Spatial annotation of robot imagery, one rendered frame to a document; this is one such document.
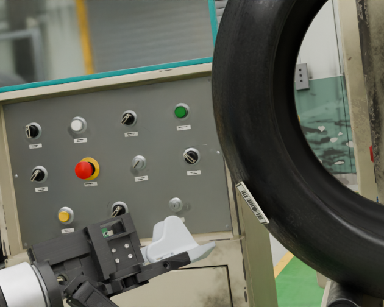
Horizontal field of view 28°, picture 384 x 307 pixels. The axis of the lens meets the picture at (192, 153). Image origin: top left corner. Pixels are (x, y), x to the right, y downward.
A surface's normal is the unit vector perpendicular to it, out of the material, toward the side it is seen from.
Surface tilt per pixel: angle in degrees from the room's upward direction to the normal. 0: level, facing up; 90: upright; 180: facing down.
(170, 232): 75
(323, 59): 90
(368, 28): 90
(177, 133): 90
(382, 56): 90
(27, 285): 60
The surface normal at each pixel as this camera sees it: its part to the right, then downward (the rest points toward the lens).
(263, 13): -0.39, 0.00
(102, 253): 0.36, -0.26
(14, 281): 0.15, -0.68
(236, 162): -0.82, 0.32
